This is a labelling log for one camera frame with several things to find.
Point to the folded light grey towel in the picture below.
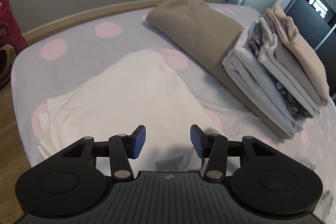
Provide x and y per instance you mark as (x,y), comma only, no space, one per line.
(255,82)

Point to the grey pink-dotted bed sheet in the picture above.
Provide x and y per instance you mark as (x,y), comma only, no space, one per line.
(61,63)

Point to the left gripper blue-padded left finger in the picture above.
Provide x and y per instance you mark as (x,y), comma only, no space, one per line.
(123,147)

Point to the folded beige garment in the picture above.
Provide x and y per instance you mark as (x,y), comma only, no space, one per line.
(294,52)

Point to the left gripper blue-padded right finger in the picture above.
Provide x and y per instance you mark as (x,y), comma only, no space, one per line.
(213,150)

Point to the folded white shirt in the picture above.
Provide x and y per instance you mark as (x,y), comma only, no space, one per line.
(141,89)

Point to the red patterned bag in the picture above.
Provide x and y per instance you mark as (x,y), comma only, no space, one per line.
(10,32)

